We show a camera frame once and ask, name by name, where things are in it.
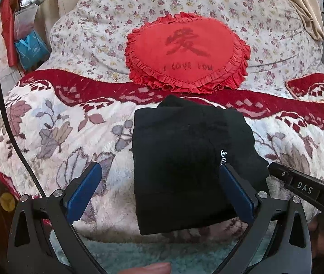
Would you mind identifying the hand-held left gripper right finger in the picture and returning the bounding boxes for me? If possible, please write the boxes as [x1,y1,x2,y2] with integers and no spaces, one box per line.
[218,163,314,274]

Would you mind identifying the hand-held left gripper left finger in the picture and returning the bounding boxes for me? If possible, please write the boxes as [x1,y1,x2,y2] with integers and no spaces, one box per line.
[7,161,103,274]

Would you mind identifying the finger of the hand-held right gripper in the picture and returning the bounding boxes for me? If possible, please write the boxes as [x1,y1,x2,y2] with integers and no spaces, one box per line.
[268,161,324,203]

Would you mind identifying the black pants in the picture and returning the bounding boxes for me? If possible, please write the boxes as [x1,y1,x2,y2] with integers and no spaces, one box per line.
[132,95,270,236]

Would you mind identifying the person's left hand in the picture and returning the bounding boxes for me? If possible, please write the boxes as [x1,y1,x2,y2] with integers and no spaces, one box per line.
[120,262,171,274]

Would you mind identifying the red and white floral blanket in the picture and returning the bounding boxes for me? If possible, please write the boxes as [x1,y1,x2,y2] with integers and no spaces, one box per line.
[0,69,324,244]

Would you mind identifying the light teal fluffy mat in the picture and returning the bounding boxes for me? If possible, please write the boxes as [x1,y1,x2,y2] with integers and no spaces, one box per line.
[48,228,268,274]

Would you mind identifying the red heart-shaped frilled pillow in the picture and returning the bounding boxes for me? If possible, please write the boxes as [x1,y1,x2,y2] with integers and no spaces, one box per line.
[124,12,251,94]

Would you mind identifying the blue plastic bag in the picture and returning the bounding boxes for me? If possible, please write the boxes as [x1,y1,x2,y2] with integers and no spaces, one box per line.
[14,33,50,72]

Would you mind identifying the floral print quilt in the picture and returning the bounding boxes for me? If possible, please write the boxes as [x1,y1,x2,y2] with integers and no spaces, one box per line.
[48,0,324,92]

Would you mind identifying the beige cloth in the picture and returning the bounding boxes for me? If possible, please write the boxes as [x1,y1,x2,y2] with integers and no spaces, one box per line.
[274,0,324,41]

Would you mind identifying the red hanging cloth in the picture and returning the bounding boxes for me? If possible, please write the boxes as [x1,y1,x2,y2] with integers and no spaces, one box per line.
[0,0,20,67]

